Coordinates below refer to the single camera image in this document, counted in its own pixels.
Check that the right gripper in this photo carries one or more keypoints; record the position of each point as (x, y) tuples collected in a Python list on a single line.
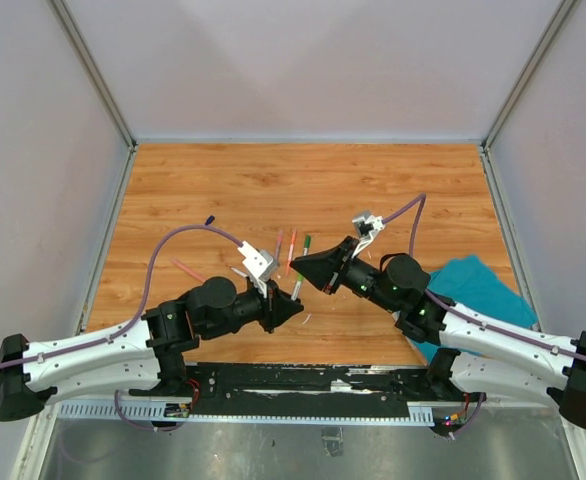
[(326, 270)]

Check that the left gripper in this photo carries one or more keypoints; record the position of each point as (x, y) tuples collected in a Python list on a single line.
[(278, 305)]

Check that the orange pen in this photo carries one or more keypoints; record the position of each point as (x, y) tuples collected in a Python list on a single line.
[(291, 249)]

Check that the purple pen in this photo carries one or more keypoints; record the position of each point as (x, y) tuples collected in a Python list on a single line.
[(278, 246)]

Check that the white pen green tip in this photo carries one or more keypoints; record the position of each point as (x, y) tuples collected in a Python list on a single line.
[(306, 245)]

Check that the light green pen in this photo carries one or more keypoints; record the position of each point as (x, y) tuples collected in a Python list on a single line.
[(297, 287)]

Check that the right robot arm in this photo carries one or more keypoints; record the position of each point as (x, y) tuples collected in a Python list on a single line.
[(476, 353)]

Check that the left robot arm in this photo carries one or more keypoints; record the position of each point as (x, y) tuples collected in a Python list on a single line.
[(145, 359)]

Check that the white grey pen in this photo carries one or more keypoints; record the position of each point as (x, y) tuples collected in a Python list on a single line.
[(239, 272)]

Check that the pink pen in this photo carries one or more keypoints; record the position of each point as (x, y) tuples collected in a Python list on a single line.
[(189, 271)]

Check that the teal cloth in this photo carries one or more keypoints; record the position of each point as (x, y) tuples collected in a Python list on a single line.
[(470, 281)]

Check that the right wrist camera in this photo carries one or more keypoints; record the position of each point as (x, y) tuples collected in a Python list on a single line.
[(367, 227)]

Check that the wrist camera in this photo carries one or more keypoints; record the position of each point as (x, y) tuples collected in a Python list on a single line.
[(367, 227), (259, 264)]

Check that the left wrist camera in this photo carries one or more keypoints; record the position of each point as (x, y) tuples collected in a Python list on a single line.
[(259, 264)]

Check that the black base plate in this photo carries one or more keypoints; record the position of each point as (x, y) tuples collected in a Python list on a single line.
[(301, 383)]

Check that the white cable duct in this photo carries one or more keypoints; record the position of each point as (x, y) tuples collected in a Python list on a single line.
[(363, 411)]

